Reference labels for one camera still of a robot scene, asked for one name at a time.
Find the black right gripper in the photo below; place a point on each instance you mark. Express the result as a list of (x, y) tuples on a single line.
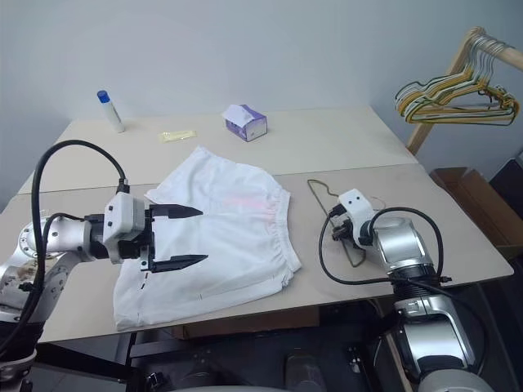
[(345, 225)]

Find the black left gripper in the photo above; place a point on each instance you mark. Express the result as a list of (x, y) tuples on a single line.
[(148, 241)]

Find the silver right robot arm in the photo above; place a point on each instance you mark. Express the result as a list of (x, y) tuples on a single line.
[(408, 245)]

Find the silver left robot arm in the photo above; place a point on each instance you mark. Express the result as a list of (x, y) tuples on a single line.
[(61, 241)]

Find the white shorts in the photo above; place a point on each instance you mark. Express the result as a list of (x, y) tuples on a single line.
[(229, 245)]

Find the yellow flat packet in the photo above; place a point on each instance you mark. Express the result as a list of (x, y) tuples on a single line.
[(177, 135)]

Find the purple tissue box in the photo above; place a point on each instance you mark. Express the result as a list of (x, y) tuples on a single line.
[(249, 124)]

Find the white bottle with blue cap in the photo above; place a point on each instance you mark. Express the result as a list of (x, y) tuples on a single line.
[(112, 114)]

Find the brown cardboard box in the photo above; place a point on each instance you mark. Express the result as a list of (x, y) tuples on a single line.
[(482, 204)]

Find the black box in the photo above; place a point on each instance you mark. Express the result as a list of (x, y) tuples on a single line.
[(508, 179)]

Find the wooden clothes rack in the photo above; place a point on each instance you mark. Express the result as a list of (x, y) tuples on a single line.
[(512, 55)]

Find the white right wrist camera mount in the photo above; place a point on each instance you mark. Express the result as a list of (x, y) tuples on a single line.
[(356, 208)]

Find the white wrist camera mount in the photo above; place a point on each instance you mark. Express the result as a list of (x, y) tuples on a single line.
[(356, 208), (122, 220)]

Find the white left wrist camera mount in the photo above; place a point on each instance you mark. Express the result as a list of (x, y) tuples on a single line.
[(122, 220)]

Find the black table frame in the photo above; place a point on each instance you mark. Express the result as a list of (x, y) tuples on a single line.
[(81, 361)]

